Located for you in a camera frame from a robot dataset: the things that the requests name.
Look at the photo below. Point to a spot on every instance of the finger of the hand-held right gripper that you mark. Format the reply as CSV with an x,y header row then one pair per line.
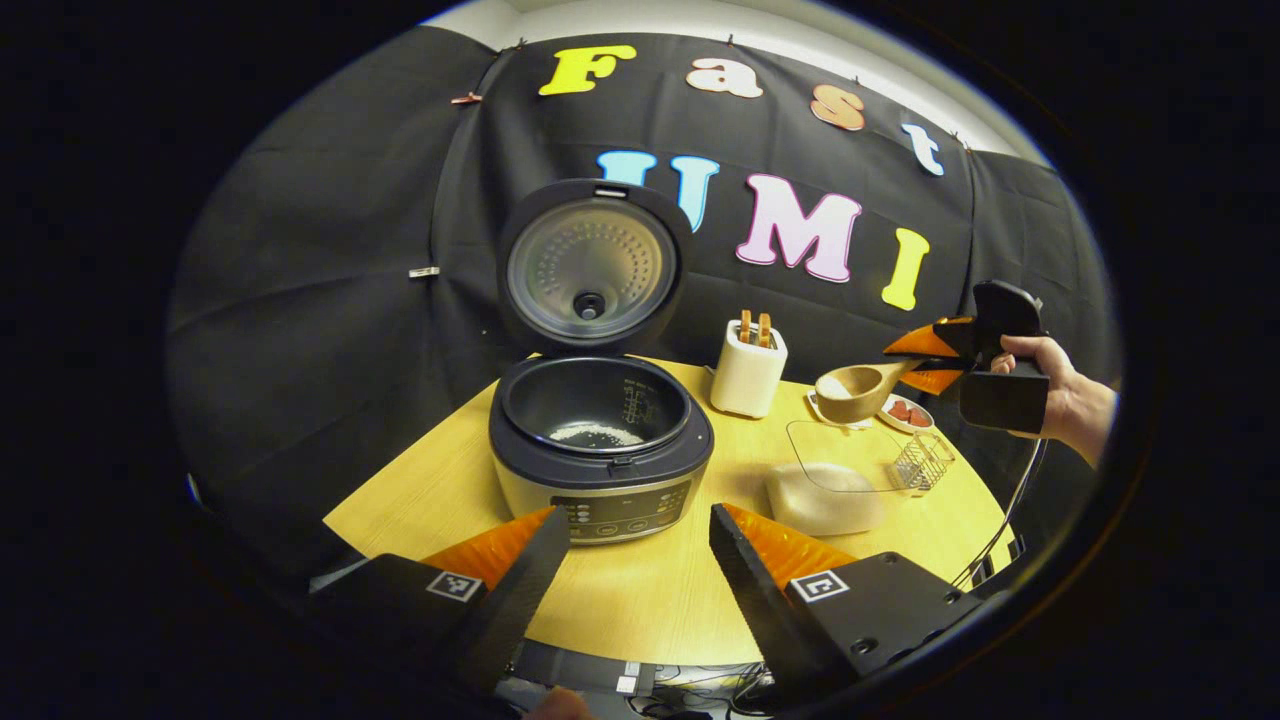
x,y
940,380
935,340

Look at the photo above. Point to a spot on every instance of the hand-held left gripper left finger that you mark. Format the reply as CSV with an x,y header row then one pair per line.
x,y
515,600

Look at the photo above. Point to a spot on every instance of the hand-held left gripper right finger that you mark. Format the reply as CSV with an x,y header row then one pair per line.
x,y
760,610

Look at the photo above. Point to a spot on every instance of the wooden spoon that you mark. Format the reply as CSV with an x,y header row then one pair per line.
x,y
860,392

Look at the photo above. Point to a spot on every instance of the white box of rice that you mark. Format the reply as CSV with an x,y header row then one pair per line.
x,y
820,500

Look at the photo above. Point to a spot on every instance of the grey silver rice cooker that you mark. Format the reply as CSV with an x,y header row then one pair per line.
x,y
600,470

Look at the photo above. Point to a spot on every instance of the red meat piece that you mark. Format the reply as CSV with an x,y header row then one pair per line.
x,y
898,410
918,414

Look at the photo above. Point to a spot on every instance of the white round plate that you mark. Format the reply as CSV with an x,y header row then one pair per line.
x,y
920,425

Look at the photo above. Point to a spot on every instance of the black power strip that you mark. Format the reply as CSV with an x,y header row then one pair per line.
x,y
580,665

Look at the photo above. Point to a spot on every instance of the toasted bread slice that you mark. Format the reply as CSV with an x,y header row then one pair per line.
x,y
745,328
764,330

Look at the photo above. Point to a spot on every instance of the white toaster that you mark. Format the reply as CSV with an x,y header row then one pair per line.
x,y
748,385

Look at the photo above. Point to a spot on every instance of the black backdrop cloth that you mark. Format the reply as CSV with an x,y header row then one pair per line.
x,y
350,250

